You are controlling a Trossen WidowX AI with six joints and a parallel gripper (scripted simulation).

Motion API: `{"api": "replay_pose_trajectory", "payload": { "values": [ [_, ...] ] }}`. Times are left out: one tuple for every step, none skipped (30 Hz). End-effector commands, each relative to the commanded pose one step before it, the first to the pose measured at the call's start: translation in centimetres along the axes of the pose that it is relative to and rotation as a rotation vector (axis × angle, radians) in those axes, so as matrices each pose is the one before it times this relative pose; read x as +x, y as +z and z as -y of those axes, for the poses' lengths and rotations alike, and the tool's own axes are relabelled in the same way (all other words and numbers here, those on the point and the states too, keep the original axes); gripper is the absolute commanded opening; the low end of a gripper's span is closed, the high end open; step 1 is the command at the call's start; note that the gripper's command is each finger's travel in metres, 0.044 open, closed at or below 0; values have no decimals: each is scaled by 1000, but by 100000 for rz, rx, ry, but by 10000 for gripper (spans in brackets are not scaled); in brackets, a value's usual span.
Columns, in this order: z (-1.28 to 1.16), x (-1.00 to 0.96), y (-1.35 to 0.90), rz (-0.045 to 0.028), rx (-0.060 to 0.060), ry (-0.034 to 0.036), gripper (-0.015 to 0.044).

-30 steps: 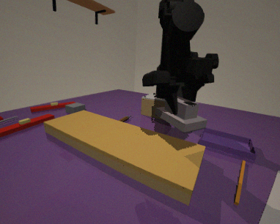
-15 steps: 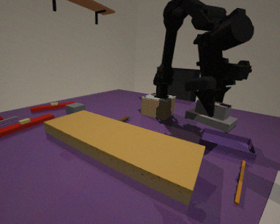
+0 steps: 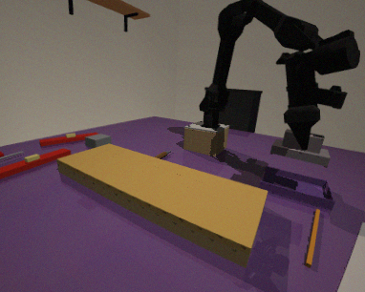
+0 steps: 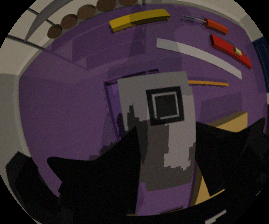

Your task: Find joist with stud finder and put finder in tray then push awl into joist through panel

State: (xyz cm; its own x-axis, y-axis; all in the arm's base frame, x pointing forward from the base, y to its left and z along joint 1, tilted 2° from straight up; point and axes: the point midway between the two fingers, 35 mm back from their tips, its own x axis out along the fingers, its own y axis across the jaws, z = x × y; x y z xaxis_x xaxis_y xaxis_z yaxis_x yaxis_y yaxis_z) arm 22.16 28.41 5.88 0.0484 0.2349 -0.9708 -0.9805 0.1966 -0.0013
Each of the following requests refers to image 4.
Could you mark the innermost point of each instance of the purple shallow tray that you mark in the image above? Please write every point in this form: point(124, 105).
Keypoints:
point(110, 88)

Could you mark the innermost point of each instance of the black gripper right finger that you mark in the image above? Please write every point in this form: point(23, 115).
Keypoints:
point(217, 151)

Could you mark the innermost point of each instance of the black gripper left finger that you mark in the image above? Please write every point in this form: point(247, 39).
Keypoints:
point(117, 171)

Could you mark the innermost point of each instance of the tan wooden floor panel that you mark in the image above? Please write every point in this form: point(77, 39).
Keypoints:
point(234, 123)

